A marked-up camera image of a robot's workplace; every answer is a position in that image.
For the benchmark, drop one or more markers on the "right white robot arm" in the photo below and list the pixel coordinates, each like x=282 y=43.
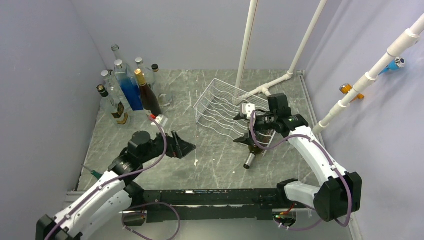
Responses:
x=339 y=192

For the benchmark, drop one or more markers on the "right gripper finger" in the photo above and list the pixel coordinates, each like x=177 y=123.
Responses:
x=246 y=139
x=240 y=116

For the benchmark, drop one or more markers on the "white wire wine rack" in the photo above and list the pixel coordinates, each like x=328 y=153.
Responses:
x=220 y=103

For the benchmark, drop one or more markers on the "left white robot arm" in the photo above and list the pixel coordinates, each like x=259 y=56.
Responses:
x=115 y=191

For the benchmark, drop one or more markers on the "clear bottle with orange label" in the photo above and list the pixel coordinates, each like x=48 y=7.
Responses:
x=161 y=88

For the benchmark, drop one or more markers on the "blue plastic bottle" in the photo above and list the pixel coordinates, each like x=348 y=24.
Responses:
x=128 y=85

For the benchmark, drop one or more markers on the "tall clear glass bottle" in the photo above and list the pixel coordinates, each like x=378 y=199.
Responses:
x=117 y=54

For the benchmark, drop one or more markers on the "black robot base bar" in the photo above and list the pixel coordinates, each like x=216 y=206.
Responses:
x=262 y=204

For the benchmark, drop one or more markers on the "clear bottle with silver cap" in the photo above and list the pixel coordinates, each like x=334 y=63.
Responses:
x=147 y=72

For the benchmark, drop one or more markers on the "dark bottle with gold foil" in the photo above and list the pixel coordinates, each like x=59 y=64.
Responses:
x=148 y=98

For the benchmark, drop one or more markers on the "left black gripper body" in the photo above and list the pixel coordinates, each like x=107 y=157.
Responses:
x=157 y=149

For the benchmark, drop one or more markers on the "blue wall fixture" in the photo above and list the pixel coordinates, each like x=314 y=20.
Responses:
x=397 y=63

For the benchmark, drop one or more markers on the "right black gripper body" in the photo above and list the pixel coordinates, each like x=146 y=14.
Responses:
x=263 y=121

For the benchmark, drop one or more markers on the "white pvc pipe right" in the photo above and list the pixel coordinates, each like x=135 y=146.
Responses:
x=406 y=40

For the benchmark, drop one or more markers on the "green bottle with silver foil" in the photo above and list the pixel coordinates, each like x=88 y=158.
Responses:
x=253 y=152

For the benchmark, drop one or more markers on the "green handled screwdriver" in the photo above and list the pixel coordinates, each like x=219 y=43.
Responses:
x=94 y=173

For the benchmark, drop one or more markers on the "orange wall fixture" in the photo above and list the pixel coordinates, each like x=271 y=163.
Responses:
x=346 y=88

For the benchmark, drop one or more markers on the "bottle with black cap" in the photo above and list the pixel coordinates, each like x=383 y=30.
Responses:
x=114 y=106

